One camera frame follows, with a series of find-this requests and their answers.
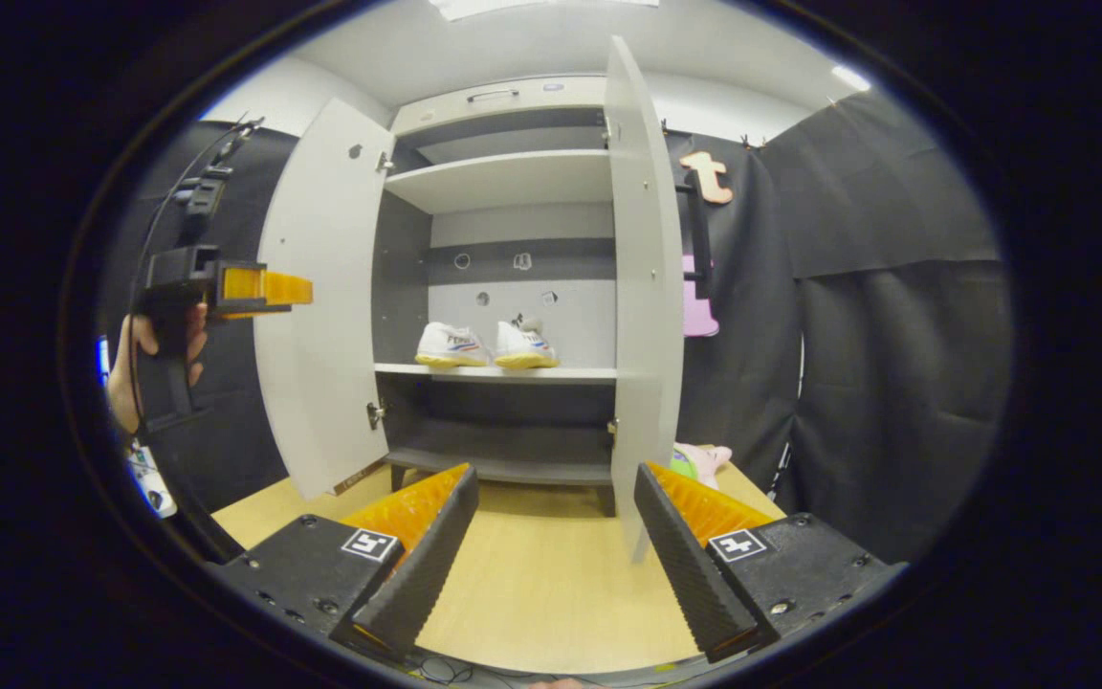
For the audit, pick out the grey shoe cabinet door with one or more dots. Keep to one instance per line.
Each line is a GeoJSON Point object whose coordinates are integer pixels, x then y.
{"type": "Point", "coordinates": [645, 287]}
{"type": "Point", "coordinates": [321, 287]}

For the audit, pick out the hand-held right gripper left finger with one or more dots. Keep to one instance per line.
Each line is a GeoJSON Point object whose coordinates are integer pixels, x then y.
{"type": "Point", "coordinates": [427, 565]}

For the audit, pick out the white shoe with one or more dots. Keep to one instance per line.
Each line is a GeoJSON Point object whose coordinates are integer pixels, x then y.
{"type": "Point", "coordinates": [524, 344]}
{"type": "Point", "coordinates": [451, 344]}

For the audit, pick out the grey shoe cabinet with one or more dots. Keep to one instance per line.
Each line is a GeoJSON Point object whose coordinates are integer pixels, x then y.
{"type": "Point", "coordinates": [503, 177]}

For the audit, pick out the green pink plush toy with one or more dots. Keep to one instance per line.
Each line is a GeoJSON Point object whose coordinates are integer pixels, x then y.
{"type": "Point", "coordinates": [699, 459]}

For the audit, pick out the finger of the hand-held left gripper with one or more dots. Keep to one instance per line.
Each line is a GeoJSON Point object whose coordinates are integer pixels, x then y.
{"type": "Point", "coordinates": [264, 287]}

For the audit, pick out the ceiling light panel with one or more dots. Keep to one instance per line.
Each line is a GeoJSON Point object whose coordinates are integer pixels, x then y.
{"type": "Point", "coordinates": [850, 78]}
{"type": "Point", "coordinates": [541, 8]}

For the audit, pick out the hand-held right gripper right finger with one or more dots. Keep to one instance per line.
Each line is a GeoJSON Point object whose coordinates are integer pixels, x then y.
{"type": "Point", "coordinates": [685, 565]}

